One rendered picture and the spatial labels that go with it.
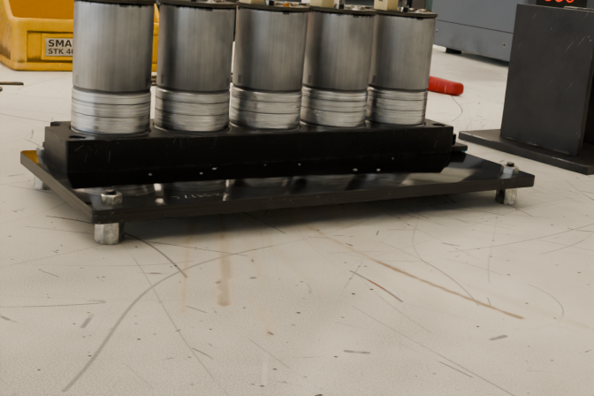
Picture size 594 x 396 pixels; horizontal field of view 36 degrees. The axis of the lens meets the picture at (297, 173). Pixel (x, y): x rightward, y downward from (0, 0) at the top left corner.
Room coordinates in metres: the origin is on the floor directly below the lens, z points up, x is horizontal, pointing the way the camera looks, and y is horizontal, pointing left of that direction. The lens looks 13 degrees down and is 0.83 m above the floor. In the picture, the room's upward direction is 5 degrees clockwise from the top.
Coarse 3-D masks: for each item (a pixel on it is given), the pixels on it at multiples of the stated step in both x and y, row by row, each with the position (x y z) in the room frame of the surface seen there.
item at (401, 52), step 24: (384, 24) 0.33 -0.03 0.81; (408, 24) 0.33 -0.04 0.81; (432, 24) 0.34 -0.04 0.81; (384, 48) 0.33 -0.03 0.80; (408, 48) 0.33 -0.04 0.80; (432, 48) 0.34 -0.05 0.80; (384, 72) 0.33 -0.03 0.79; (408, 72) 0.33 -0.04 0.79; (384, 96) 0.33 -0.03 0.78; (408, 96) 0.33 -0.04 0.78; (384, 120) 0.33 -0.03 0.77; (408, 120) 0.33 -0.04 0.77
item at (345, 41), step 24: (312, 24) 0.32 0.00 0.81; (336, 24) 0.32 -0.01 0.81; (360, 24) 0.32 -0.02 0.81; (312, 48) 0.32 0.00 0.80; (336, 48) 0.32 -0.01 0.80; (360, 48) 0.32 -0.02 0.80; (312, 72) 0.32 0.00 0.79; (336, 72) 0.32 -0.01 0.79; (360, 72) 0.32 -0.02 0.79; (312, 96) 0.32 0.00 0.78; (336, 96) 0.31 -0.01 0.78; (360, 96) 0.32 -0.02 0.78; (312, 120) 0.32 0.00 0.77; (336, 120) 0.32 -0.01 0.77; (360, 120) 0.32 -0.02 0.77
